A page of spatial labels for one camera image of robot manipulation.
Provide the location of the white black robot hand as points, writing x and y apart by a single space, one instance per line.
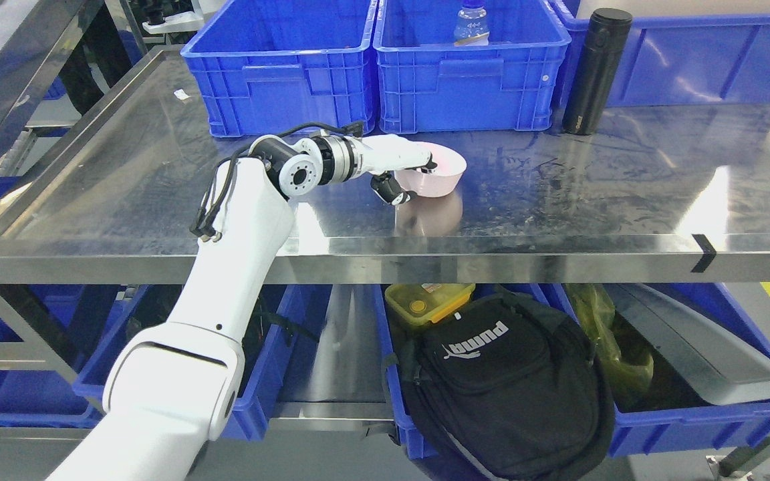
381 156

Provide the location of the pink ikea bowl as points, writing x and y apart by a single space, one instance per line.
439 181

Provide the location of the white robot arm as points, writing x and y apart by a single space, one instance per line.
172 387

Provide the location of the blue crate back middle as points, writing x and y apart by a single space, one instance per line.
429 84

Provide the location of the blue crate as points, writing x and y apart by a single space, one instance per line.
265 66
693 61
429 84

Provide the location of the blue crate back left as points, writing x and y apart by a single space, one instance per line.
265 66

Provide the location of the yellow lunch box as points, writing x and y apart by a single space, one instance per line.
419 306

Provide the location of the clear water bottle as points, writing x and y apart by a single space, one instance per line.
472 27

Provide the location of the blue bin lower left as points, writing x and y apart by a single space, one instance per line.
288 318

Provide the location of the blue bin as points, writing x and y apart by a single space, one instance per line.
288 318
637 432

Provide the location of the white paper scrap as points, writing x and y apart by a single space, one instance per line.
181 95

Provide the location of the black puma backpack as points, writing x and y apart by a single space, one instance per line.
506 388

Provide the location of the black thermos flask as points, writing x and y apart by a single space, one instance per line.
606 36

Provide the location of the yellow green plastic bag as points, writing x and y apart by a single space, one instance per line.
627 359

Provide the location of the blue bin lower right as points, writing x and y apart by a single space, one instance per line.
637 432

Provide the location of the blue crate back right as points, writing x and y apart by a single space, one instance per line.
693 61

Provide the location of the grey flat panel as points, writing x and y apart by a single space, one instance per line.
719 366

